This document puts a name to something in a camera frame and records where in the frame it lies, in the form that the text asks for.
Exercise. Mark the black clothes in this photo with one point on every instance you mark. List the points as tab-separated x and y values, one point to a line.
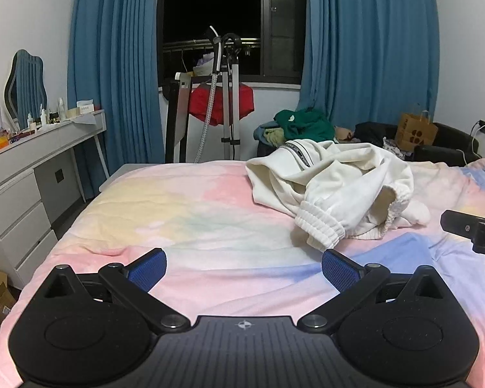
374	131

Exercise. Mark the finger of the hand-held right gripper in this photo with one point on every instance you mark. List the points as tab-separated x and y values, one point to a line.
462	224

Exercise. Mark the white bottle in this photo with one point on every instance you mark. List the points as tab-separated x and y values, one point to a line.
62	110

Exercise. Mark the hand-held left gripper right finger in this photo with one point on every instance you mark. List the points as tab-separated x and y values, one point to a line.
339	268

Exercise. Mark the group of small cosmetic bottles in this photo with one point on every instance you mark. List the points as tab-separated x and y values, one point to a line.
44	118

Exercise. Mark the tan cloth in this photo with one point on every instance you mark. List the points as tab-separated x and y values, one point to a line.
342	133

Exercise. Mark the green clothes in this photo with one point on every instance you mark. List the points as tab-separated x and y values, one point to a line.
303	123

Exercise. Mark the red cloth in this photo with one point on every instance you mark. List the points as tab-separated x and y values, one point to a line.
200	103

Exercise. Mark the wavy mirror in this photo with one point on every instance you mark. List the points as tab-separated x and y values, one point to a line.
26	89

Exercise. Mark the garment steamer stand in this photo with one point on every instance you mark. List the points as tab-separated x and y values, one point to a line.
229	101

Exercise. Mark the white hanging garment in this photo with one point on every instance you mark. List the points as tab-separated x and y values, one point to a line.
204	64

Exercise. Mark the blue curtain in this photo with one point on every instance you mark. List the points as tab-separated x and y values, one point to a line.
113	68
367	40

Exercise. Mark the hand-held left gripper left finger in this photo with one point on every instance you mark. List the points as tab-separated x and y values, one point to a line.
147	268

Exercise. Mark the white tissue box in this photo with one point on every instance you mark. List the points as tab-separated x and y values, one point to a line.
85	108

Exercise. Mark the dark window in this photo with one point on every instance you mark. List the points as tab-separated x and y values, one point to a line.
214	4

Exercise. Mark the brown paper bag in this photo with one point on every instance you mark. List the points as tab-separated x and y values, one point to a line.
416	133

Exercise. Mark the pastel bed blanket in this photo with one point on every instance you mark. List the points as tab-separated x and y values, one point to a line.
186	218

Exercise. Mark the patterned white clothes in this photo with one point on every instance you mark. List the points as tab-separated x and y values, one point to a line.
394	147

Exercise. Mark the brown cardboard box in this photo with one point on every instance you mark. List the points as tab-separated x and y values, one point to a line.
182	121

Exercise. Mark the white paper sheet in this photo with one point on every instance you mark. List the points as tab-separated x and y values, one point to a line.
83	119

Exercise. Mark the white dresser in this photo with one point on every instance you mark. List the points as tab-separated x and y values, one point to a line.
20	194

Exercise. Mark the yellow cloth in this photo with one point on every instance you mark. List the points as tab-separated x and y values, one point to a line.
275	135

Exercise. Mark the black sofa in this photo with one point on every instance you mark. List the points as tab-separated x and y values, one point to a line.
448	145

